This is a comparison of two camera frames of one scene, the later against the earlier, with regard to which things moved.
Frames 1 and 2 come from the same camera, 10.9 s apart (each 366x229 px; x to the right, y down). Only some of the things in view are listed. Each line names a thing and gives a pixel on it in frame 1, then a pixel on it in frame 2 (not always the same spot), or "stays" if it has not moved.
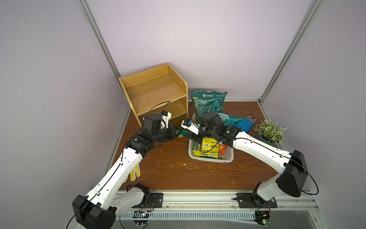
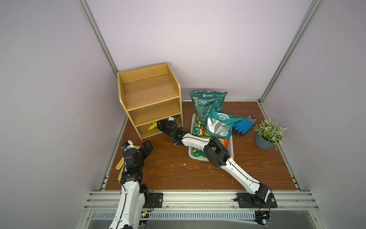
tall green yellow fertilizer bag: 205,101 stays
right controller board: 263,217 stays
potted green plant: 269,132 stays
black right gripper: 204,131 to 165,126
